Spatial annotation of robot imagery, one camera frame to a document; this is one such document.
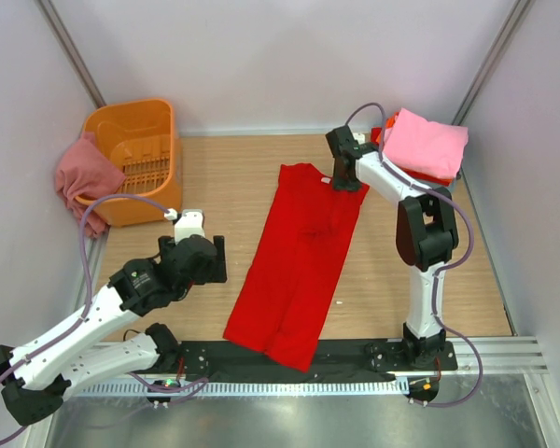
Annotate folded grey t shirt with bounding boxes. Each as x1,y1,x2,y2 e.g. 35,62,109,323
447,173,462,194

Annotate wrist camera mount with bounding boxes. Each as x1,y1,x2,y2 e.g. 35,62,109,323
353,133,366,145
164,208,205,244

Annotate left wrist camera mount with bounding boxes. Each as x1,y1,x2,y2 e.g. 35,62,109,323
164,208,205,244

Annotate red t shirt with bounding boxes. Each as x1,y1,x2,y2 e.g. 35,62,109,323
371,127,454,187
223,163,369,372

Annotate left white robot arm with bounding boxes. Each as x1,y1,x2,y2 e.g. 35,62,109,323
0,234,227,427

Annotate white slotted cable duct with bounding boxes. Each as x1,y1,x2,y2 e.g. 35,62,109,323
77,377,409,398

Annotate folded pink t shirt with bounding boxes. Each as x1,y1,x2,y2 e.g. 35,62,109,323
383,108,469,179

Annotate orange plastic basket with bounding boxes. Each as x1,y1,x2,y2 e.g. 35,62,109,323
83,98,182,209

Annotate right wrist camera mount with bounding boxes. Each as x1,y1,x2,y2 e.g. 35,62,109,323
353,133,366,145

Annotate dusty pink t shirt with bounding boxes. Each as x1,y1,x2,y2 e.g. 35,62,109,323
54,132,125,223

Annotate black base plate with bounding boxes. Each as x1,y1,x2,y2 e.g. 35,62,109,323
180,339,458,384

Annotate folded red t shirt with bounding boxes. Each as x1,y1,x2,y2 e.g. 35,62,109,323
371,127,454,187

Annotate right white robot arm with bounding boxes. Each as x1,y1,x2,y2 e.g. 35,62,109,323
326,125,459,369

